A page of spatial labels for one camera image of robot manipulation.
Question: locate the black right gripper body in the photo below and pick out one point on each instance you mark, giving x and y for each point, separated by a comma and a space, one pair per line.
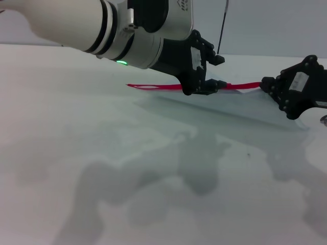
306, 97

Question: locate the clear document bag red zipper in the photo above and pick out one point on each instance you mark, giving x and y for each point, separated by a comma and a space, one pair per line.
245, 85

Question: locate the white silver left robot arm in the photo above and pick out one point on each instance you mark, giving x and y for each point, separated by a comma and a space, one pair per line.
76, 23

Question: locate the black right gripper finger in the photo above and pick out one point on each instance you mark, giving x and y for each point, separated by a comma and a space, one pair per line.
270, 81
270, 89

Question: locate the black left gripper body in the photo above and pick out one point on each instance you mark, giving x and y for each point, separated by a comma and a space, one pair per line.
178, 63

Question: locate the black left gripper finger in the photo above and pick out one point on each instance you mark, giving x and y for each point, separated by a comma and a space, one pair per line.
214, 54
213, 85

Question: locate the thin black vertical rod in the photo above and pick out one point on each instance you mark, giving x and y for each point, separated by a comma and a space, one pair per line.
221, 25

